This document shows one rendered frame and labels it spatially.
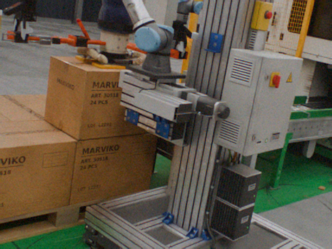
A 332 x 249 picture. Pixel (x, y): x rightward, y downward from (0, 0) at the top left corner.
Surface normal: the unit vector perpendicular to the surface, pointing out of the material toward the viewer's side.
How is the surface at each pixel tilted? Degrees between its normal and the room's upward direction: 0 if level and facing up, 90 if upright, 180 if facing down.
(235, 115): 90
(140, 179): 90
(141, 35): 96
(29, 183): 90
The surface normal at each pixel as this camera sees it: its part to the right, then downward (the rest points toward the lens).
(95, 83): 0.69, 0.28
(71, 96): -0.70, 0.04
